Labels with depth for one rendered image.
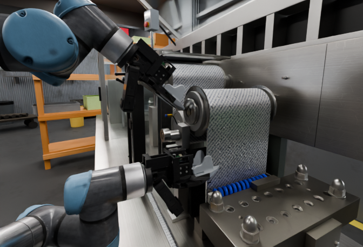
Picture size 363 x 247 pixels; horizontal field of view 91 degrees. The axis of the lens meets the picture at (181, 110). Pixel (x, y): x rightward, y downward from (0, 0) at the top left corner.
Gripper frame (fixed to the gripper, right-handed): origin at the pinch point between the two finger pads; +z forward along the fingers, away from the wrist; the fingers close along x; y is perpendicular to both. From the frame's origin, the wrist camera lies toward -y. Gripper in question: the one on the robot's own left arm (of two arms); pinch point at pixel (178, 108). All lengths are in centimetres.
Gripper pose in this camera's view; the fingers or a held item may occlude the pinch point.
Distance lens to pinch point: 51.8
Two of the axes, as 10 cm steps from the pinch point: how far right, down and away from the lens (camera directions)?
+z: 7.0, 5.8, 4.2
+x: -4.2, -1.4, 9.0
